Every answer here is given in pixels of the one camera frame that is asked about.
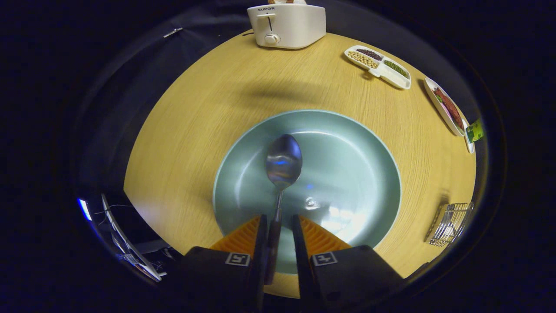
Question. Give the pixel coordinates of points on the green drink bottle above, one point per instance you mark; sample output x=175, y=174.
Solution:
x=475, y=130

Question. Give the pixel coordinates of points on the white food plate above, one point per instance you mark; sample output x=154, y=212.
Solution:
x=436, y=104

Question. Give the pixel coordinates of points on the lit computer screen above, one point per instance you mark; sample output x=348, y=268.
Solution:
x=84, y=209

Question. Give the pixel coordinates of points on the divided white dish with beans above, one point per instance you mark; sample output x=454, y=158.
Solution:
x=393, y=79

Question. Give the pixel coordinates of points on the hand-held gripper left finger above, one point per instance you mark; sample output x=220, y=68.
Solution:
x=259, y=252

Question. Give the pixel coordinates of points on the brown steak piece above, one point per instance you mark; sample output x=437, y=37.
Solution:
x=449, y=108

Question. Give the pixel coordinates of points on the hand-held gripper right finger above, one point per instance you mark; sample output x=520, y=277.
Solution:
x=299, y=252

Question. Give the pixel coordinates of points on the silver metal clip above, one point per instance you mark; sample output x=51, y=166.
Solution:
x=173, y=32

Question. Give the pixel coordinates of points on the metal spoon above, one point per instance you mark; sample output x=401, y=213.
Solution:
x=283, y=161

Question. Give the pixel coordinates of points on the light green plate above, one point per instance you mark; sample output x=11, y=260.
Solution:
x=347, y=174

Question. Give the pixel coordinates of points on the white toaster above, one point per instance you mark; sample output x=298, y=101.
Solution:
x=295, y=26

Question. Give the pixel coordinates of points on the white square coaster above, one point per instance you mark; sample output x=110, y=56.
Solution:
x=469, y=145

